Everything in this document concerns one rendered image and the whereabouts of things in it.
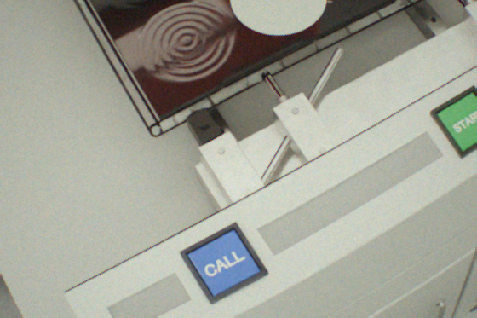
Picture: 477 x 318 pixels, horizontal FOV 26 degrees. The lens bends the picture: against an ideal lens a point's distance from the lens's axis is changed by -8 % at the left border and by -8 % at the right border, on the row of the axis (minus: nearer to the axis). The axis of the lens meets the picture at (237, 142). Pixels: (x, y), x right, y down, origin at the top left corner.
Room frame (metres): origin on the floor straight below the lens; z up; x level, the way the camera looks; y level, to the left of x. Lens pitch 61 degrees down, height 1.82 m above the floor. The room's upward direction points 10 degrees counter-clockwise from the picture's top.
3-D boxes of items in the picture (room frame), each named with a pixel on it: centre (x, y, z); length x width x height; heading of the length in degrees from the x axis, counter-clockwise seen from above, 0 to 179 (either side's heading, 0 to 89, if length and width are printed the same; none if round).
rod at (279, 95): (0.55, -0.05, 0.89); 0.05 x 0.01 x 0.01; 21
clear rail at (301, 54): (0.60, -0.09, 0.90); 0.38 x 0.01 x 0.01; 111
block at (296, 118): (0.50, -0.07, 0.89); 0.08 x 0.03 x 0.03; 21
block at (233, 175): (0.47, 0.01, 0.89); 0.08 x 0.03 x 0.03; 21
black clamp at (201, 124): (0.52, 0.03, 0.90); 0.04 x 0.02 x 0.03; 21
